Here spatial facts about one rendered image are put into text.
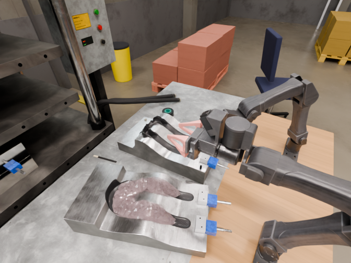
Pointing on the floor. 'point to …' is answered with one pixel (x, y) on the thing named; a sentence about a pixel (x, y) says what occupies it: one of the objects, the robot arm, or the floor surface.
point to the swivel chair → (270, 67)
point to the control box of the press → (86, 42)
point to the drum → (121, 62)
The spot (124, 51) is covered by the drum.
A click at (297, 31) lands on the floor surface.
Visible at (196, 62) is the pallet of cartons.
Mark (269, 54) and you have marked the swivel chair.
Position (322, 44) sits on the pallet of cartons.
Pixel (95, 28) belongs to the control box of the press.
